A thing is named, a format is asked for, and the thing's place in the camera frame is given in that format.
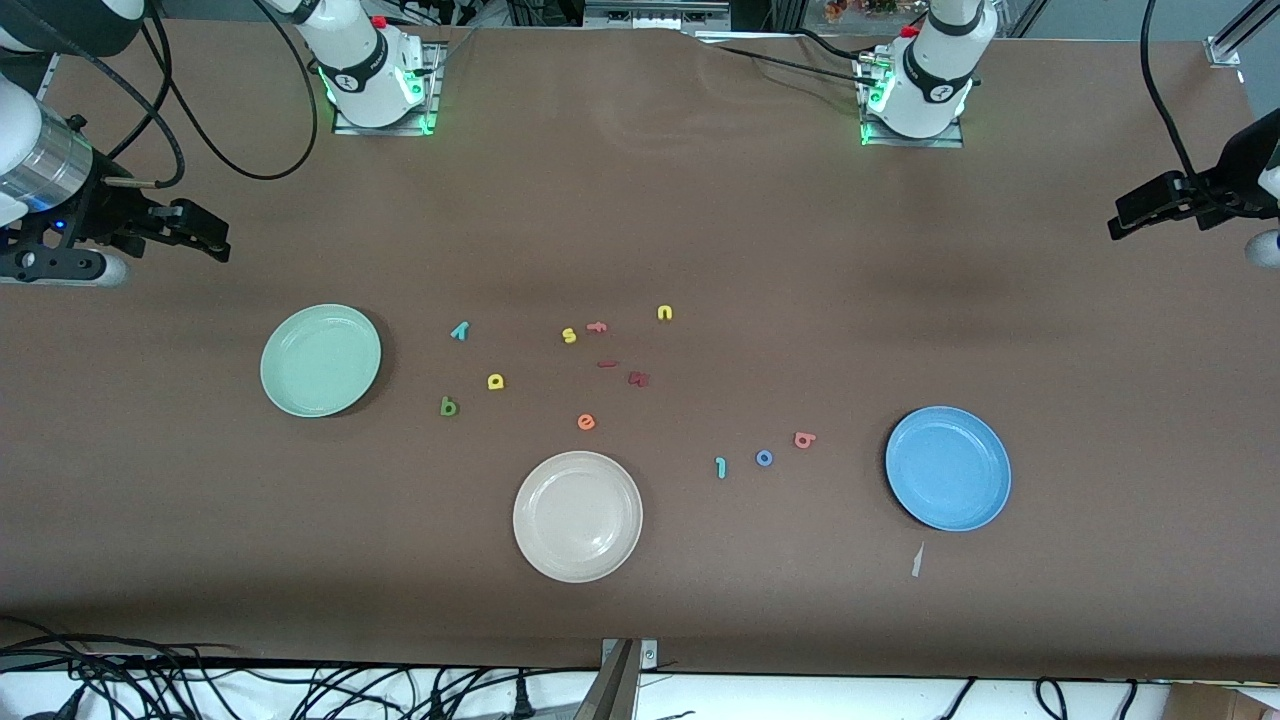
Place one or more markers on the grey metal equipment rack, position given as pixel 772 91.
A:
pixel 650 12

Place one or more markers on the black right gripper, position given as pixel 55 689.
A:
pixel 103 212

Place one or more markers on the brown table cover sheet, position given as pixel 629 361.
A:
pixel 700 200

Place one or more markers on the beige plate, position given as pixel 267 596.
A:
pixel 577 516

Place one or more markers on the aluminium frame profile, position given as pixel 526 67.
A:
pixel 48 78
pixel 1225 48

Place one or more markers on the metal table edge bracket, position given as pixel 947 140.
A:
pixel 648 652

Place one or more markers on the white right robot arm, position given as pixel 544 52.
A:
pixel 365 70

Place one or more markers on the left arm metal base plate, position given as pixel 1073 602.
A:
pixel 915 143

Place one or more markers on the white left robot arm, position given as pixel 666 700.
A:
pixel 930 80

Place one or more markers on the small grey paper scrap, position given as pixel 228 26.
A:
pixel 917 562

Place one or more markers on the blue plate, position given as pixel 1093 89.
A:
pixel 948 468

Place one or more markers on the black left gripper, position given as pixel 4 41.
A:
pixel 1238 167

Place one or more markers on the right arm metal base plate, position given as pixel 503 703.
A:
pixel 433 80

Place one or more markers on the cardboard box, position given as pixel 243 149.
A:
pixel 1220 705

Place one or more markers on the green plate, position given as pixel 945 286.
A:
pixel 320 360

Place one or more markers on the teal foam letter y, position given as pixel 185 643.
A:
pixel 461 332

